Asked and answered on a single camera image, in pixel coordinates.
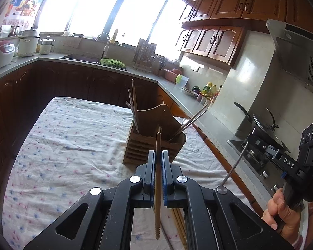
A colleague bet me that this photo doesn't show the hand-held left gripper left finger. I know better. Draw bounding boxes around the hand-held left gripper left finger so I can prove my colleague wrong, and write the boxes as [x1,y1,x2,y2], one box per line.
[23,150,157,250]

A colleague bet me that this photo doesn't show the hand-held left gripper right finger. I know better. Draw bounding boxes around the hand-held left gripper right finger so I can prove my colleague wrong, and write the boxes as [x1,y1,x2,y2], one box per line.
[160,150,295,250]

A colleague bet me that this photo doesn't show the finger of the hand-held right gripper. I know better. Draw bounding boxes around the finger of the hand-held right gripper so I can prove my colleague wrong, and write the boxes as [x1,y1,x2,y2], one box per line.
[246,133,279,160]

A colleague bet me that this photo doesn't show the wooden utensil holder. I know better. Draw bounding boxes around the wooden utensil holder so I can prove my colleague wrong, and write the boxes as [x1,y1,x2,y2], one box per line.
[122,104,187,166]

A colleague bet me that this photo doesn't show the person's right hand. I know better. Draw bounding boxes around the person's right hand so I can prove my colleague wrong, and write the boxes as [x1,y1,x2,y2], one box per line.
[261,187,309,241]

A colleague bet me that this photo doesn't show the black wok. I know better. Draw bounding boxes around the black wok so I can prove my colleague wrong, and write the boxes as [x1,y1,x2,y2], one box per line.
[233,101,290,157]

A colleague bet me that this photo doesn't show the gas stove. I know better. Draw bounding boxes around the gas stove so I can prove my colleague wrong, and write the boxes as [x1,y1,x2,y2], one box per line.
[227,135,287,196]

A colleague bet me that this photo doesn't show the seasoning jars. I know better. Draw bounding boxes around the seasoning jars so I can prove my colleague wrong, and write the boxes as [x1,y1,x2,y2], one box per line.
[197,94,212,106]

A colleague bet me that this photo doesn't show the yellow oil bottles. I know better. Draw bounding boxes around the yellow oil bottles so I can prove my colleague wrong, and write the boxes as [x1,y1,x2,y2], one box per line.
[202,82,217,98]

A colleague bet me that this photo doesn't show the white floral tablecloth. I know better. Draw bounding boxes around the white floral tablecloth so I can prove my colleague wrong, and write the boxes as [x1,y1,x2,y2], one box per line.
[2,97,256,250]

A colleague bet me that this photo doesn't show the steel range hood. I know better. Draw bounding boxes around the steel range hood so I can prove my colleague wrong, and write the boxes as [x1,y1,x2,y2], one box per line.
[266,18,313,94]

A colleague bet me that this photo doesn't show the plastic container with green lid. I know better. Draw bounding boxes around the plastic container with green lid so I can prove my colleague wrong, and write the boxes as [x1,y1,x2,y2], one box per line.
[175,75,189,88]

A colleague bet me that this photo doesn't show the pink container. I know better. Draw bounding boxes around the pink container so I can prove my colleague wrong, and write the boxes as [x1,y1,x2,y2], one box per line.
[164,68,183,83]

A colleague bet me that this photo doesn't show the wooden upper cabinets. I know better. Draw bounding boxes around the wooden upper cabinets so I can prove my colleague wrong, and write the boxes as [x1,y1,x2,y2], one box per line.
[179,0,313,30]
[177,25,247,67]

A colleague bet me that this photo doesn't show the green plastic basket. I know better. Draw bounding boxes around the green plastic basket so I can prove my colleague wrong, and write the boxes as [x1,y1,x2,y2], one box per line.
[100,59,125,68]

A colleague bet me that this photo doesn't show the dish drying rack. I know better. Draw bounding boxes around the dish drying rack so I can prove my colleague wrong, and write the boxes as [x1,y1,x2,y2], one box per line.
[133,39,170,77]

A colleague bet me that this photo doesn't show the dark wooden lower cabinets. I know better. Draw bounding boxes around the dark wooden lower cabinets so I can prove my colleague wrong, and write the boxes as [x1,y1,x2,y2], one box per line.
[0,60,263,215]

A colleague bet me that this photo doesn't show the kitchen faucet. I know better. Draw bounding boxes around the kitchen faucet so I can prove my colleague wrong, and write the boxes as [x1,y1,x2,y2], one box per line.
[96,32,110,60]

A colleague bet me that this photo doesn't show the small white electric pot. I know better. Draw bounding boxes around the small white electric pot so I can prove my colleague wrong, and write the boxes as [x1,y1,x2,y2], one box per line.
[39,37,55,55]

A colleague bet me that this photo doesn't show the kitchen window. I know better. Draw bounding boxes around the kitchen window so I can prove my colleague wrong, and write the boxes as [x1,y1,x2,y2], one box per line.
[37,0,188,60]

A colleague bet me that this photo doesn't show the large white cooker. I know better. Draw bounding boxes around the large white cooker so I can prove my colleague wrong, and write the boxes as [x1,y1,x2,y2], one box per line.
[17,30,40,58]

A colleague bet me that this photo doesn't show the white and red rice cooker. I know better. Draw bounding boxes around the white and red rice cooker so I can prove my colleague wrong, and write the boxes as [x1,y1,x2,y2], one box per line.
[0,41,15,69]

